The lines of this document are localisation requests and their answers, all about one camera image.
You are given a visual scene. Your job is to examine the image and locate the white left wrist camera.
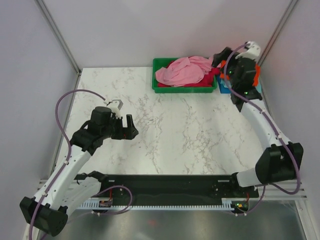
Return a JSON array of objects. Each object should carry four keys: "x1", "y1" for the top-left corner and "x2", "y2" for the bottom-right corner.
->
[{"x1": 104, "y1": 99, "x2": 123, "y2": 119}]

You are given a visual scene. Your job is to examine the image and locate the pink t shirt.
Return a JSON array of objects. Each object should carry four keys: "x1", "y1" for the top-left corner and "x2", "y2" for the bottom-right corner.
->
[{"x1": 155, "y1": 56, "x2": 220, "y2": 88}]

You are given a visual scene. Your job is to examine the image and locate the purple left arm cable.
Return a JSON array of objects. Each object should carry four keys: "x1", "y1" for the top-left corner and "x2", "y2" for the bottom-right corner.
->
[{"x1": 28, "y1": 89, "x2": 107, "y2": 240}]

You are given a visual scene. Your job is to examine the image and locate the blue folded t shirt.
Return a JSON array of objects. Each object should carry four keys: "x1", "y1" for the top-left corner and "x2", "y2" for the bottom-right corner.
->
[{"x1": 216, "y1": 73, "x2": 231, "y2": 94}]

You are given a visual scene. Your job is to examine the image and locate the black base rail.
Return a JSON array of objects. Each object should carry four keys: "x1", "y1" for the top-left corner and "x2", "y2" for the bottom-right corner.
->
[{"x1": 75, "y1": 172, "x2": 259, "y2": 206}]

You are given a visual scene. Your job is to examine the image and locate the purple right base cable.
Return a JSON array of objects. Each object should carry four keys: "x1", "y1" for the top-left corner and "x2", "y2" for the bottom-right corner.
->
[{"x1": 226, "y1": 184, "x2": 266, "y2": 217}]

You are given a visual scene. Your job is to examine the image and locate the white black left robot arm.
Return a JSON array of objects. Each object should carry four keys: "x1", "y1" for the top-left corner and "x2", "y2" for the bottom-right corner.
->
[{"x1": 19, "y1": 106, "x2": 139, "y2": 237}]

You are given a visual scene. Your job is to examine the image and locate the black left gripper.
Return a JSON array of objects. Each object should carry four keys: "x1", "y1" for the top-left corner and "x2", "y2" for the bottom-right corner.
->
[{"x1": 101, "y1": 114, "x2": 138, "y2": 140}]

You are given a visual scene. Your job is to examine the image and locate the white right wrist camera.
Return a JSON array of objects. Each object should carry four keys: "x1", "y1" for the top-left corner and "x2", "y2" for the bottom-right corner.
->
[{"x1": 235, "y1": 41, "x2": 261, "y2": 61}]

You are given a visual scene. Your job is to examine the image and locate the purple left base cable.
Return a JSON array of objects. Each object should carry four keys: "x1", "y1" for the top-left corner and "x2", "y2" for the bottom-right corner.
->
[{"x1": 67, "y1": 185, "x2": 133, "y2": 223}]

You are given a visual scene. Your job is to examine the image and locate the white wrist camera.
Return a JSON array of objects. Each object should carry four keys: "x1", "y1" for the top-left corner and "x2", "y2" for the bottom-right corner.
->
[
  {"x1": 104, "y1": 99, "x2": 123, "y2": 119},
  {"x1": 235, "y1": 41, "x2": 261, "y2": 61}
]

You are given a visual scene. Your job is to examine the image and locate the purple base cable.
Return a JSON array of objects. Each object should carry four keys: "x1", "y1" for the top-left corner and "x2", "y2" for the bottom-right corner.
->
[
  {"x1": 226, "y1": 184, "x2": 266, "y2": 217},
  {"x1": 67, "y1": 185, "x2": 133, "y2": 223}
]

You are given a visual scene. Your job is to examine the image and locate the orange t shirt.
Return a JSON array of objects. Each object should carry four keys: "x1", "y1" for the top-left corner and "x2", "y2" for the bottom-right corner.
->
[{"x1": 219, "y1": 57, "x2": 260, "y2": 90}]

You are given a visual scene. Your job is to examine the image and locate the right aluminium frame post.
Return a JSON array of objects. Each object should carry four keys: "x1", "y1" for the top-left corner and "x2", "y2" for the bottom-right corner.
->
[{"x1": 257, "y1": 0, "x2": 300, "y2": 67}]

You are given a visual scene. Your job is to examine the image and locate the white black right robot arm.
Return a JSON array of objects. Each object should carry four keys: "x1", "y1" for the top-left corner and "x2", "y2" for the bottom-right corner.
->
[{"x1": 212, "y1": 42, "x2": 304, "y2": 197}]

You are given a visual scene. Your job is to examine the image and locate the white slotted cable duct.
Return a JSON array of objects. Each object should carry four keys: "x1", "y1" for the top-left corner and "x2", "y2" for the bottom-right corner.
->
[{"x1": 77, "y1": 198, "x2": 249, "y2": 211}]

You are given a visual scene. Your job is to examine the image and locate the green plastic bin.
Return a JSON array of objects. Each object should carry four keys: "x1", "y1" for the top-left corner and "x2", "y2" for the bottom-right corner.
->
[{"x1": 152, "y1": 56, "x2": 218, "y2": 94}]

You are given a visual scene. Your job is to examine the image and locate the left aluminium frame post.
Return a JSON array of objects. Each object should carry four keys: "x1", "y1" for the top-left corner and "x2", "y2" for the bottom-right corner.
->
[{"x1": 34, "y1": 0, "x2": 82, "y2": 76}]

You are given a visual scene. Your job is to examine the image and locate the teal folded t shirt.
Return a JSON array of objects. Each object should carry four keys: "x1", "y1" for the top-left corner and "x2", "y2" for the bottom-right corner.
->
[{"x1": 224, "y1": 78, "x2": 262, "y2": 94}]

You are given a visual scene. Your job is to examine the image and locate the aluminium frame post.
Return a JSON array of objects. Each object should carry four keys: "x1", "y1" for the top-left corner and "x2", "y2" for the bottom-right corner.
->
[
  {"x1": 257, "y1": 0, "x2": 300, "y2": 67},
  {"x1": 34, "y1": 0, "x2": 82, "y2": 76}
]

